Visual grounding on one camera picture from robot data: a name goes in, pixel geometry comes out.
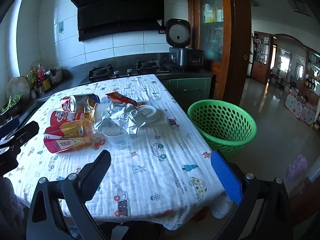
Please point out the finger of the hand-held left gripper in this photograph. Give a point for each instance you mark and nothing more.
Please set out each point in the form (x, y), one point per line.
(8, 128)
(26, 131)

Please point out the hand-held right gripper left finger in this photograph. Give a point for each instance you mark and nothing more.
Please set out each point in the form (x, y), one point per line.
(97, 172)

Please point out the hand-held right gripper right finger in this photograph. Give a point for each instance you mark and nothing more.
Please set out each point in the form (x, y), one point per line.
(225, 172)

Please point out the red drink carton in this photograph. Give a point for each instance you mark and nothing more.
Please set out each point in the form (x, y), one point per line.
(58, 143)

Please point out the red cartoon paper cup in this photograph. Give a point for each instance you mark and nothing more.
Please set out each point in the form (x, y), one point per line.
(62, 117)

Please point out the clear plastic cup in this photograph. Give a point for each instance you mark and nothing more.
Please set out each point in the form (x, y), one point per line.
(116, 138)

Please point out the orange plastic bottle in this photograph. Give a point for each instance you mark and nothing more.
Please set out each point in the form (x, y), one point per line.
(85, 127)

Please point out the red cola can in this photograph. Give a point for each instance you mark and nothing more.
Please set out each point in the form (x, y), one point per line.
(65, 103)

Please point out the green plastic basket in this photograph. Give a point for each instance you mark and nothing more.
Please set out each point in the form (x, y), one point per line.
(252, 126)

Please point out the silver foil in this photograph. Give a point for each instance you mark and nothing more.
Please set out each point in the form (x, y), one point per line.
(117, 116)

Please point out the white paper cup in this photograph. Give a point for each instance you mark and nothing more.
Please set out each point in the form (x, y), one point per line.
(100, 108)

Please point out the silver and blue can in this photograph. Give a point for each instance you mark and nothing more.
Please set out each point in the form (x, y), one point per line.
(85, 99)

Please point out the red snack wrapper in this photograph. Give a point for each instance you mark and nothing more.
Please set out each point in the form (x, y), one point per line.
(120, 97)

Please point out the white plastic lid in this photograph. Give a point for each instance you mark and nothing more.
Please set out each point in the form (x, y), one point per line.
(150, 111)

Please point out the person's left forearm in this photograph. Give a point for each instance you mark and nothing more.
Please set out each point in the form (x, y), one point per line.
(10, 205)

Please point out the green vegetables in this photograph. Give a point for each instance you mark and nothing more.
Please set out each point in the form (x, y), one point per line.
(11, 102)

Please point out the round wooden cutting board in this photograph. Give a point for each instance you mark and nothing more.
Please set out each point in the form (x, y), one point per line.
(17, 87)

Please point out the group of condiment bottles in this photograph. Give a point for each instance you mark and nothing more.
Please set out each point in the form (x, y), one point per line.
(41, 82)

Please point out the printed white tablecloth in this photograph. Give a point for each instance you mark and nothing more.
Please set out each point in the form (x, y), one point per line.
(150, 135)

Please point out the green base cabinet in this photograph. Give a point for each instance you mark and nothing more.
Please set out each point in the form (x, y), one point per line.
(190, 90)

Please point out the polka dot play tent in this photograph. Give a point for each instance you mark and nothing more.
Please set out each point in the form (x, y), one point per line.
(297, 107)

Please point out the black gas stove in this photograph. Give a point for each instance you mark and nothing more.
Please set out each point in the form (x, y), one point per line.
(125, 72)

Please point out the brown wooden cupboard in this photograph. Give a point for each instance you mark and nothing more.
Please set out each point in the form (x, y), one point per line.
(260, 67)

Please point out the wooden glass-door cabinet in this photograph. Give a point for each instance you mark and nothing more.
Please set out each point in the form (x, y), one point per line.
(237, 55)

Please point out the black rice cooker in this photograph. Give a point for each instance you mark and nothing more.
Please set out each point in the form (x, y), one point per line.
(185, 57)

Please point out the display shelf with bottles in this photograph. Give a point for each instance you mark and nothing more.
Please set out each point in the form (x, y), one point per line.
(312, 75)

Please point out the black range hood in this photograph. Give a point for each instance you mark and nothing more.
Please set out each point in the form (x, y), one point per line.
(112, 12)

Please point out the ceiling vent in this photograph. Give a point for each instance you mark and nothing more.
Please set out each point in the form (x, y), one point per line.
(297, 6)

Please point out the wall hook plate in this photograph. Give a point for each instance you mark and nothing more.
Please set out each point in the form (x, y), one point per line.
(61, 27)

